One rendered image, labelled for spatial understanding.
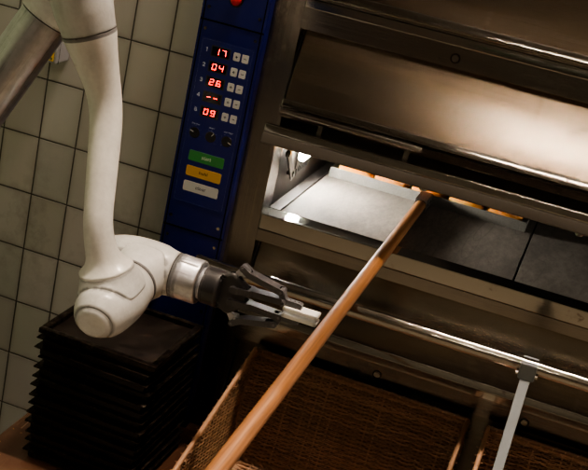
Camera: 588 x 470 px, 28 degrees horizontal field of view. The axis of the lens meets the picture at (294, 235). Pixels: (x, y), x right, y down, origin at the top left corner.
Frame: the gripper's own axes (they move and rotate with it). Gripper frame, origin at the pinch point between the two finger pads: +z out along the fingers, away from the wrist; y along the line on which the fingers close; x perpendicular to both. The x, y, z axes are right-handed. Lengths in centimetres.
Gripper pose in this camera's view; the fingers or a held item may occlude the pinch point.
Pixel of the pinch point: (301, 314)
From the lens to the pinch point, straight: 224.2
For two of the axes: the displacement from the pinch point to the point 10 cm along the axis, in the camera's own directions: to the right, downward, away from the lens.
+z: 9.4, 2.8, -2.1
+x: -2.9, 2.6, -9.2
